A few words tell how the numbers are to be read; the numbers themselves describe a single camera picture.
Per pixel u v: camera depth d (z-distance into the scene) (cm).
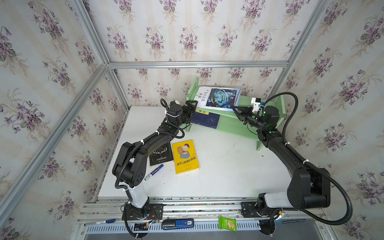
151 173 84
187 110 77
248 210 73
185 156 91
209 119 93
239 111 74
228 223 69
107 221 70
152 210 73
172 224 66
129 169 46
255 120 68
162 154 93
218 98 83
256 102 73
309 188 42
